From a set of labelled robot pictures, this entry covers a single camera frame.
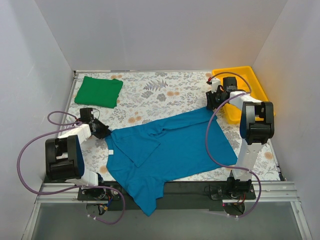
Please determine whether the yellow plastic tray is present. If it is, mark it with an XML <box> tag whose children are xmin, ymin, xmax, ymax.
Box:
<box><xmin>212</xmin><ymin>66</ymin><xmax>269</xmax><ymax>124</ymax></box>

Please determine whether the blue t shirt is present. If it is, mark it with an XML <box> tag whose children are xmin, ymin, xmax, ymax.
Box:
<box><xmin>105</xmin><ymin>107</ymin><xmax>237</xmax><ymax>216</ymax></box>

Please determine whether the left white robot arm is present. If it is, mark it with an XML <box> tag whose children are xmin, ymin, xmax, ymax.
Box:
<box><xmin>45</xmin><ymin>107</ymin><xmax>112</xmax><ymax>200</ymax></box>

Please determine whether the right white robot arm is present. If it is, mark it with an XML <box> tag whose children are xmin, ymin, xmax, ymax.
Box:
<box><xmin>206</xmin><ymin>72</ymin><xmax>275</xmax><ymax>199</ymax></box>

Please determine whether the folded green t shirt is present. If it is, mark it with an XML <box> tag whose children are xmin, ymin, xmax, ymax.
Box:
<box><xmin>74</xmin><ymin>76</ymin><xmax>124</xmax><ymax>109</ymax></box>

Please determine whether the floral table mat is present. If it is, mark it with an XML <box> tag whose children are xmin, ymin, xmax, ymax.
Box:
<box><xmin>67</xmin><ymin>71</ymin><xmax>281</xmax><ymax>181</ymax></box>

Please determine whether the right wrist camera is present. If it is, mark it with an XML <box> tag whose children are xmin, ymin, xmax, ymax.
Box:
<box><xmin>207</xmin><ymin>77</ymin><xmax>221</xmax><ymax>93</ymax></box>

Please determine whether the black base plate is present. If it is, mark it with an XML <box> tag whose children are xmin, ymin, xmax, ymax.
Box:
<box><xmin>77</xmin><ymin>180</ymin><xmax>259</xmax><ymax>211</ymax></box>

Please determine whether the aluminium frame rail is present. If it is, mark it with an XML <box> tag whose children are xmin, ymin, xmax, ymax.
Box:
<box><xmin>23</xmin><ymin>181</ymin><xmax>312</xmax><ymax>240</ymax></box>

